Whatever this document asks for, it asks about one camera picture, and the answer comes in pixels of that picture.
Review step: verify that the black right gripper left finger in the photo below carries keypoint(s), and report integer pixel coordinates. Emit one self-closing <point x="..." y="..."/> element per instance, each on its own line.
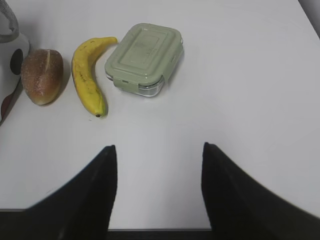
<point x="79" y="210"/>

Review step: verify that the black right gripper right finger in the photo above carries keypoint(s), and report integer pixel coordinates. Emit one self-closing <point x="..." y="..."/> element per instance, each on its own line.
<point x="240" y="208"/>

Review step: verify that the navy and white lunch bag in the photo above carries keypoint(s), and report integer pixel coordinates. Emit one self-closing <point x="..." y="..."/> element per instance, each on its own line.
<point x="14" y="47"/>

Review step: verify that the yellow banana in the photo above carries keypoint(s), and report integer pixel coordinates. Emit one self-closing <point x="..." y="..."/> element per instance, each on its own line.
<point x="83" y="61"/>

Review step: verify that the green lid glass container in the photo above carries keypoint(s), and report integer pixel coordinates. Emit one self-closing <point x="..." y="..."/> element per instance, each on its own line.
<point x="145" y="59"/>

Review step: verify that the brown bread roll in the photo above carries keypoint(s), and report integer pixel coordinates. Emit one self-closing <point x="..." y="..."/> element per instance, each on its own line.
<point x="42" y="74"/>

